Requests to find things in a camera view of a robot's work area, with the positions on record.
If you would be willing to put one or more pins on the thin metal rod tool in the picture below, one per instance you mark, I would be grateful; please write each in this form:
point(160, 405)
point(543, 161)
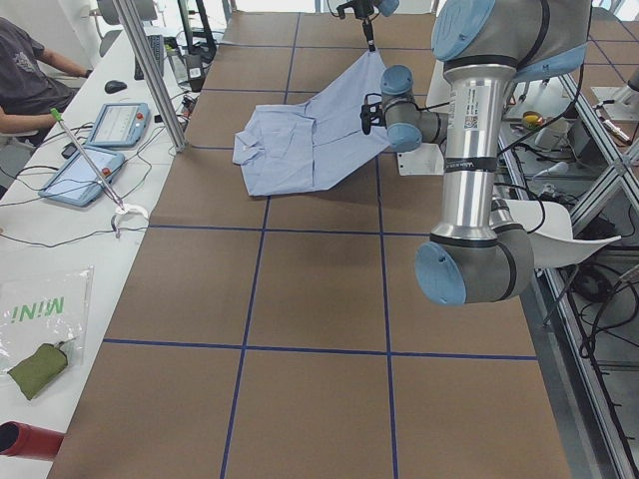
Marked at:
point(102, 179)

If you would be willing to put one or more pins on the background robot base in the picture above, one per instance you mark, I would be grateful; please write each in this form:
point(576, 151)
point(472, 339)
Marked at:
point(620, 104)

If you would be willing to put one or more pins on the far blue teach pendant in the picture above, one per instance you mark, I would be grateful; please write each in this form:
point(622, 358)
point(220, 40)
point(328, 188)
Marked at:
point(119, 125)

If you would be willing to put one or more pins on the aluminium frame post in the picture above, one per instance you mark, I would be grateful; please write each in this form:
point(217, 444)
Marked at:
point(132, 23)

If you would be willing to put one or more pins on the olive green pouch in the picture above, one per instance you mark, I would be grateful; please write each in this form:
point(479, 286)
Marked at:
point(35, 372)

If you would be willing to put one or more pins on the clear plastic bag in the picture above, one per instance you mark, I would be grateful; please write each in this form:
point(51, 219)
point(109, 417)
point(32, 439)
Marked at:
point(51, 308)

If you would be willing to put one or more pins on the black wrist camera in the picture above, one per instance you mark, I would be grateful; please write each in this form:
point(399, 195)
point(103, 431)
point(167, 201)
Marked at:
point(342, 8)
point(371, 113)

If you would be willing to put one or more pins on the light blue striped shirt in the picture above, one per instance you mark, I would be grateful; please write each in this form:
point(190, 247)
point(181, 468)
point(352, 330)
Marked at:
point(312, 146)

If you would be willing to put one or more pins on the white hook piece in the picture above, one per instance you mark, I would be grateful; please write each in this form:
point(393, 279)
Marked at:
point(123, 210)

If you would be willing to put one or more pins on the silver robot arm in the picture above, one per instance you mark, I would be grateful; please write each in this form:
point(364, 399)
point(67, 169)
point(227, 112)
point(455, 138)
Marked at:
point(477, 252)
point(384, 7)

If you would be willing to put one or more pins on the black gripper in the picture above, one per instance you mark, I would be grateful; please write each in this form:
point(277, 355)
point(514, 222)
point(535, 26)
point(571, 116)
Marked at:
point(367, 31)

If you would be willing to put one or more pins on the red cylinder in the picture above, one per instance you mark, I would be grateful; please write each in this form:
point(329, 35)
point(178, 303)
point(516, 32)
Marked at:
point(30, 442)

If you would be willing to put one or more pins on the seated person grey shirt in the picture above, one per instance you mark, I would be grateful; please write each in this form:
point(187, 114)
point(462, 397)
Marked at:
point(27, 94)

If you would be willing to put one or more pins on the black computer mouse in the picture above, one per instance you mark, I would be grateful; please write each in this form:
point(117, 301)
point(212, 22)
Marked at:
point(114, 86)

